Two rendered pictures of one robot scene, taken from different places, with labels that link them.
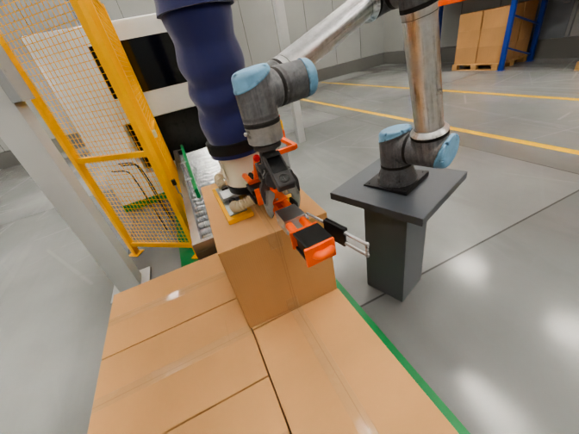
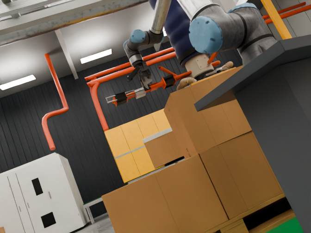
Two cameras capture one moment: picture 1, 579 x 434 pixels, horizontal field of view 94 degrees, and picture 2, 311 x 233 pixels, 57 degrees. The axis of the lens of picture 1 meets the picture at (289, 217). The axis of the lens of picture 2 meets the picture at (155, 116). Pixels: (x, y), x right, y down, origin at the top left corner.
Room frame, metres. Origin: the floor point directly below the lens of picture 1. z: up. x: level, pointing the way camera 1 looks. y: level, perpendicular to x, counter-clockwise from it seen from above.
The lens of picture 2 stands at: (0.82, -1.83, 0.52)
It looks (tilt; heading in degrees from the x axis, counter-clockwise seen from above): 11 degrees up; 95
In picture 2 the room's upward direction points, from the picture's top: 24 degrees counter-clockwise
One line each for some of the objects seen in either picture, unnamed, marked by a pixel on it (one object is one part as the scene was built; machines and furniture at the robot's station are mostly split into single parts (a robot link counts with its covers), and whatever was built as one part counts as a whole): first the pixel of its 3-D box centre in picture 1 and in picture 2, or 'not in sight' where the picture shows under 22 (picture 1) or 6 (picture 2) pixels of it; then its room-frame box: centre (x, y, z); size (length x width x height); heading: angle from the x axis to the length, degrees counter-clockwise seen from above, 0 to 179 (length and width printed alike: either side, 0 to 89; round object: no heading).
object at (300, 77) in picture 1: (289, 82); (137, 39); (0.76, -0.08, 1.38); 0.12 x 0.12 x 0.09; 32
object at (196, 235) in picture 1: (185, 189); not in sight; (2.43, 0.90, 0.50); 2.31 x 0.05 x 0.19; 17
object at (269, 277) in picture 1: (264, 234); (218, 113); (1.05, 0.14, 0.74); 0.60 x 0.40 x 0.40; 15
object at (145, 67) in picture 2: (270, 163); (142, 70); (0.70, 0.02, 1.21); 0.09 x 0.08 x 0.12; 16
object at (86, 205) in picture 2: not in sight; (106, 205); (-2.48, 6.95, 0.32); 1.25 x 0.50 x 0.64; 17
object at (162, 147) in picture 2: not in sight; (169, 145); (0.49, 2.01, 0.82); 0.60 x 0.40 x 0.40; 9
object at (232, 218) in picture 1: (229, 197); not in sight; (1.04, 0.23, 0.97); 0.34 x 0.10 x 0.05; 18
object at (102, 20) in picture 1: (150, 122); not in sight; (2.98, 1.17, 1.05); 1.17 x 0.10 x 2.10; 17
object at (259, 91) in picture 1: (256, 96); (131, 49); (0.69, 0.01, 1.38); 0.10 x 0.09 x 0.12; 122
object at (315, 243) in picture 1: (312, 243); (120, 99); (0.49, -0.04, 1.07); 0.08 x 0.07 x 0.05; 18
